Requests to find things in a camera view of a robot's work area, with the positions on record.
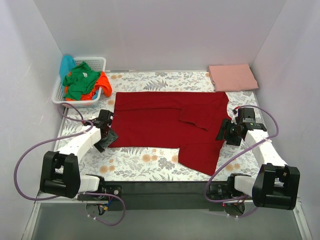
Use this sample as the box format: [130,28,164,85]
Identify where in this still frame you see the dark red t shirt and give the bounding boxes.
[110,91,229,176]

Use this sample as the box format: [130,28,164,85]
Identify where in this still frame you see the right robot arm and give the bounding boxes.
[216,105,300,210]

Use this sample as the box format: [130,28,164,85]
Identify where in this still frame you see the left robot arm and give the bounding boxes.
[40,109,118,200]

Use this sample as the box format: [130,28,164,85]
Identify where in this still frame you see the floral patterned table mat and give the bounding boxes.
[55,71,259,181]

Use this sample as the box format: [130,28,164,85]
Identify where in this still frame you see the orange t shirt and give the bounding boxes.
[66,71,112,101]

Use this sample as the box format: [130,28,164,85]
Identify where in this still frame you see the folded pink t shirt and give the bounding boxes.
[208,63,259,92]

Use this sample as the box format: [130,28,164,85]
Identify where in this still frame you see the green t shirt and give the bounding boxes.
[62,61,102,101]

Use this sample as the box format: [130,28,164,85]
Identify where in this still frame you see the white plastic laundry basket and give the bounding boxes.
[51,56,106,108]

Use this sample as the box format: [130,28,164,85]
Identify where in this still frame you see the teal t shirt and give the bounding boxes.
[59,55,77,81]

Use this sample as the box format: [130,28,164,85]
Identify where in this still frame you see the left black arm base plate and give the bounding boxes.
[77,184,122,201]

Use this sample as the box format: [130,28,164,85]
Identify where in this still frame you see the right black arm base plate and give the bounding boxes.
[206,181,231,200]

